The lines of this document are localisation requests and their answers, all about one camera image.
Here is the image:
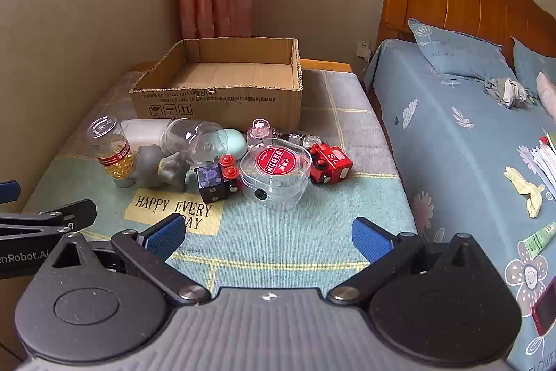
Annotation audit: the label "small pink bottle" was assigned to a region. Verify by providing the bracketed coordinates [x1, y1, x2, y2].
[247, 118, 273, 148]

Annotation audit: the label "pale pink cloth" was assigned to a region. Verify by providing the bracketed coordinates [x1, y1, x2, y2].
[536, 71, 556, 120]

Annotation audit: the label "clear plastic box red label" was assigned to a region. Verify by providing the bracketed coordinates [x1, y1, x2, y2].
[240, 138, 312, 212]

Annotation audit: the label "clear bottle of yellow capsules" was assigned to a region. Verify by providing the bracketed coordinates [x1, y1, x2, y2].
[86, 116, 136, 181]

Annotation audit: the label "black toy train red wheels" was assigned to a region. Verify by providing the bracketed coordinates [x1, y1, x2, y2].
[194, 154, 243, 204]

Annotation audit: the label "green tube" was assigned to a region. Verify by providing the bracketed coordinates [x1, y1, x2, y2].
[521, 223, 556, 261]

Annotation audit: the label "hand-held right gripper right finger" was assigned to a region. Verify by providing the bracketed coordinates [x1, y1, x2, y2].
[326, 217, 505, 306]

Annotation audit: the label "grey animal toy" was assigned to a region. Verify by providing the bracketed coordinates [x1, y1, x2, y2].
[114, 144, 193, 193]

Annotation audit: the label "pale yellow glove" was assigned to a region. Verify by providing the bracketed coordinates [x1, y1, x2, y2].
[504, 167, 546, 218]

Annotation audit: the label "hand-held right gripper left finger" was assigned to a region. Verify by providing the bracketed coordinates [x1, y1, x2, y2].
[34, 213, 212, 307]

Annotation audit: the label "blue flower-print pillow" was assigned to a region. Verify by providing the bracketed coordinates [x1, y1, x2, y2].
[512, 37, 556, 94]
[408, 18, 517, 82]

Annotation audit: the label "red phone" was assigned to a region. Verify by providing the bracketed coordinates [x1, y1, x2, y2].
[532, 279, 556, 338]

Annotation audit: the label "clear round plastic jar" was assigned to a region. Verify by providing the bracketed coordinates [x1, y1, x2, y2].
[165, 118, 229, 170]

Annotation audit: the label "grey crumpled cloth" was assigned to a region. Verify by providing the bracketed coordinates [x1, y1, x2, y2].
[483, 78, 539, 110]

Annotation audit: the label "mint green egg-shaped toy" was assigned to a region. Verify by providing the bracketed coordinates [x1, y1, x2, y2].
[223, 128, 248, 157]

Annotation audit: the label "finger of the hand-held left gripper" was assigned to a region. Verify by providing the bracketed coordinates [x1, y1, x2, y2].
[0, 180, 21, 203]
[0, 199, 97, 240]

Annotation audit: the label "blue flower-print bed sheet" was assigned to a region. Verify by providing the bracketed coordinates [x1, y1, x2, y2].
[364, 38, 556, 371]

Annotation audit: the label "cardboard box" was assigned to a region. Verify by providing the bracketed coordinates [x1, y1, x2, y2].
[129, 37, 303, 132]

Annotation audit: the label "small silver black toy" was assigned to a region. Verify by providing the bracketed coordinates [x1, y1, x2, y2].
[286, 131, 320, 148]

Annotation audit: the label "white plastic container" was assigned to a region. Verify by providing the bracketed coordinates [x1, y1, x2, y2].
[120, 119, 173, 150]

